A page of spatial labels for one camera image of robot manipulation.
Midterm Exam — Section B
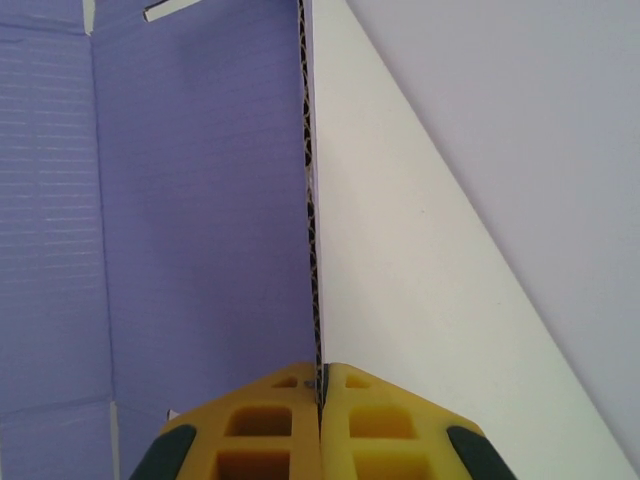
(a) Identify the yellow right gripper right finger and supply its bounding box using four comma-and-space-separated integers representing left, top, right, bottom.
320, 361, 520, 480

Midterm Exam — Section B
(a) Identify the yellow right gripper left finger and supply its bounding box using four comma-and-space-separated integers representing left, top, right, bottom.
127, 361, 322, 480

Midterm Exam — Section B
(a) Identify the purple cardboard box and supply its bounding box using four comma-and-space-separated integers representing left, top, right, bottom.
0, 0, 327, 480

